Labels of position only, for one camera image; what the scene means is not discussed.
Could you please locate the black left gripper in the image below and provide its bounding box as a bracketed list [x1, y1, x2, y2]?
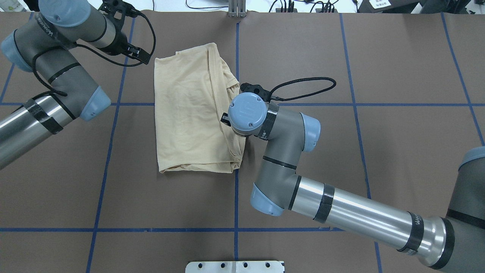
[102, 15, 150, 63]

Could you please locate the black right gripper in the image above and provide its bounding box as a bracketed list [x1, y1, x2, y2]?
[221, 113, 232, 126]

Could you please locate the cream long-sleeve graphic t-shirt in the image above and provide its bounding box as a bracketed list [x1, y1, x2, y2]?
[154, 43, 246, 173]

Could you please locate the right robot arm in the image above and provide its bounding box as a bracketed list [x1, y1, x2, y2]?
[221, 92, 485, 273]

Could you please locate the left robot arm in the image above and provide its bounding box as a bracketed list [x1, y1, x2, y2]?
[0, 0, 153, 169]

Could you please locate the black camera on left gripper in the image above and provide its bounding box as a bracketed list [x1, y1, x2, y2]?
[98, 0, 140, 18]

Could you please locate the aluminium frame post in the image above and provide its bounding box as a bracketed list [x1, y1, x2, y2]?
[227, 0, 247, 18]

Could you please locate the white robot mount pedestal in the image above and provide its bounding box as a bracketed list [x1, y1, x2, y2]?
[185, 260, 286, 273]

